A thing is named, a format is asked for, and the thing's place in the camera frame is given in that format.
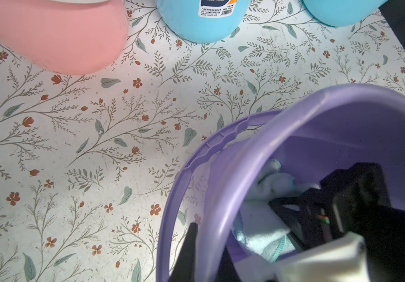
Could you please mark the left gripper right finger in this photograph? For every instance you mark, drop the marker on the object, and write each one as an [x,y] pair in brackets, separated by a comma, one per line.
[226,271]

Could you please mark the purple plastic bucket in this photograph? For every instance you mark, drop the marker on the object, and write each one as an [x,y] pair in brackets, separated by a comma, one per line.
[333,128]

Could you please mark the blue bucket white handle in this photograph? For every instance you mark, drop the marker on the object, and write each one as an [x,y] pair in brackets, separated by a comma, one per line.
[341,13]

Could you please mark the light green cloth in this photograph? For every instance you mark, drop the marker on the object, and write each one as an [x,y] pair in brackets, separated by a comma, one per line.
[257,228]

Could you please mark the floral patterned table mat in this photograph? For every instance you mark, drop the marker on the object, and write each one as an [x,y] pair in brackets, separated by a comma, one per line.
[87,161]

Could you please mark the pink plastic bucket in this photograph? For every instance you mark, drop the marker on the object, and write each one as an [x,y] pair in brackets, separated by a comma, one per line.
[67,37]

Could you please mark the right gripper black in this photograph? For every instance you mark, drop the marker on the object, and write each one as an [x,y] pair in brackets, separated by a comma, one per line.
[356,201]

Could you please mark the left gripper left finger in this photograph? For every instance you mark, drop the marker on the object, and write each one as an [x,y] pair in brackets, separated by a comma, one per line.
[185,264]

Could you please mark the blue bucket with label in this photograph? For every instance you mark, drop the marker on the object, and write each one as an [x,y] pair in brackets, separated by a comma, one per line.
[202,21]

